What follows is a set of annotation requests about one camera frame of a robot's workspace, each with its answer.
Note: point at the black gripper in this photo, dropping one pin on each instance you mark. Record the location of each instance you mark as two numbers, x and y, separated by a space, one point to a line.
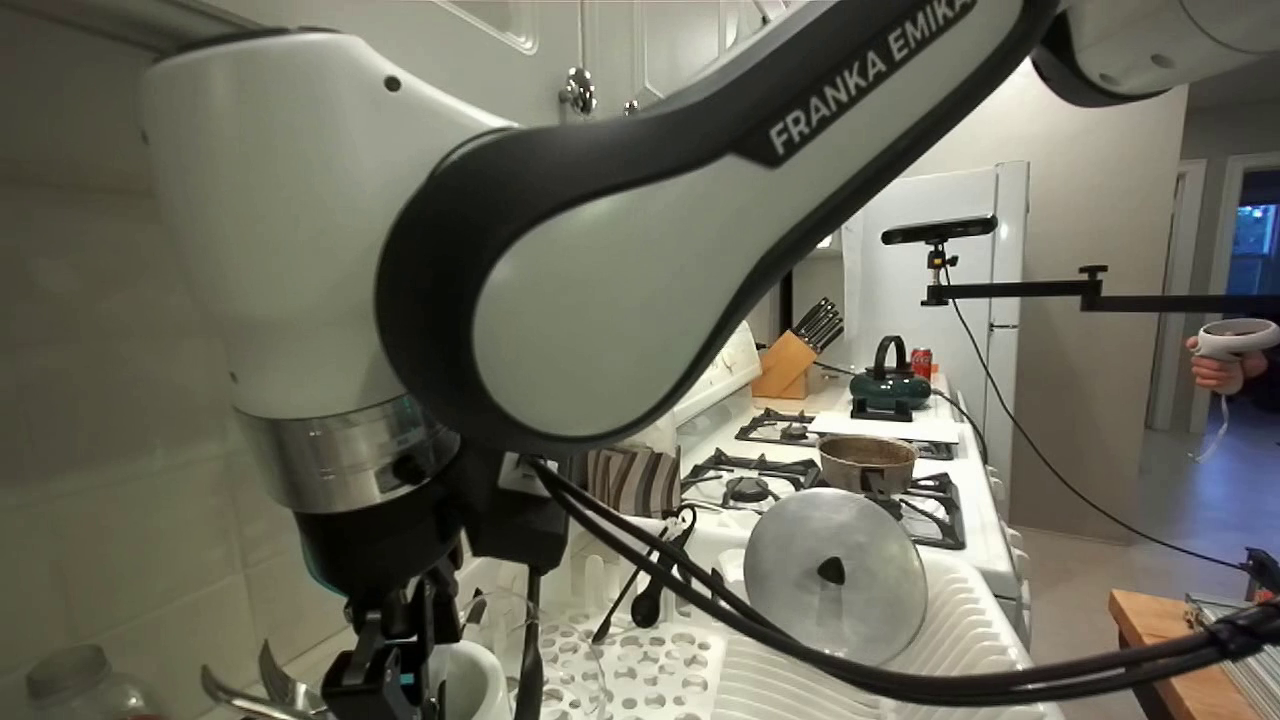
381 554

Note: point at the metal spoon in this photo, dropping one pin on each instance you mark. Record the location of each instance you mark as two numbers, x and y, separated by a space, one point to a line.
472 611

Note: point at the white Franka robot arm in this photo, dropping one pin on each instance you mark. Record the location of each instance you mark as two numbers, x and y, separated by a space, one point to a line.
295 203

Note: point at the person's hand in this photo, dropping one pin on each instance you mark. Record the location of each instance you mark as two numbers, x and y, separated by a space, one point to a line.
1221 368

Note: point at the black ladle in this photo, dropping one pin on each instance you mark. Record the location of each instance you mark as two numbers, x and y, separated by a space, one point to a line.
647 605

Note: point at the glass pot lid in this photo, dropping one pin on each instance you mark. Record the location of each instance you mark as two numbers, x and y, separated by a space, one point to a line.
800 580

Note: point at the white gas stove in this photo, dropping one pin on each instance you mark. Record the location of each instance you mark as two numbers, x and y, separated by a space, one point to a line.
867 532

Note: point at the wooden knife block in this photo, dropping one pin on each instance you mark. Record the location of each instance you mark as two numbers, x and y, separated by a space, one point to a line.
786 367

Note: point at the brown cooking pot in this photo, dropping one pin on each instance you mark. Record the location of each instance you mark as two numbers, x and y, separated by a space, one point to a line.
867 467

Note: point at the dark green kettle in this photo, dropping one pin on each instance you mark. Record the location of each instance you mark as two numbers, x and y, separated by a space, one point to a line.
891 392

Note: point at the metal cabinet knob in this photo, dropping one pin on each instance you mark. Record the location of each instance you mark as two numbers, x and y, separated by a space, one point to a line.
577 91
631 106

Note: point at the small red container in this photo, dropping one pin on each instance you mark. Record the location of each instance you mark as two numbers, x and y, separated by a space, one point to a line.
923 361

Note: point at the black red clamp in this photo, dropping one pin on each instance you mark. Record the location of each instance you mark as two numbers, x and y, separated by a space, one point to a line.
1264 568

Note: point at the white handheld controller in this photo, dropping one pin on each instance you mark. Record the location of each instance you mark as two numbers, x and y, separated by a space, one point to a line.
1240 334

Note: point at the black stereo camera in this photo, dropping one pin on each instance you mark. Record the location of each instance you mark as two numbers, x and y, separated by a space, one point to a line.
940 231

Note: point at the white wall cabinet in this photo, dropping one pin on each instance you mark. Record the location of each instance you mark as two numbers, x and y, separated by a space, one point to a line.
81 21

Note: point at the camera tripod arm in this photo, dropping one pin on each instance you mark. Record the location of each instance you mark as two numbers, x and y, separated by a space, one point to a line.
1095 512

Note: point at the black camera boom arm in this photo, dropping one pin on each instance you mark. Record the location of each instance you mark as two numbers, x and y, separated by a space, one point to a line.
1146 300

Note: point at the aluminium base frame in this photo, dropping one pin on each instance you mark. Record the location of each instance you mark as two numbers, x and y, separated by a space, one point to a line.
1253 666

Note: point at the white hallway door frame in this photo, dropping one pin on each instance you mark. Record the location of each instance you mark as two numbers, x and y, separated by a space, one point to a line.
1180 243

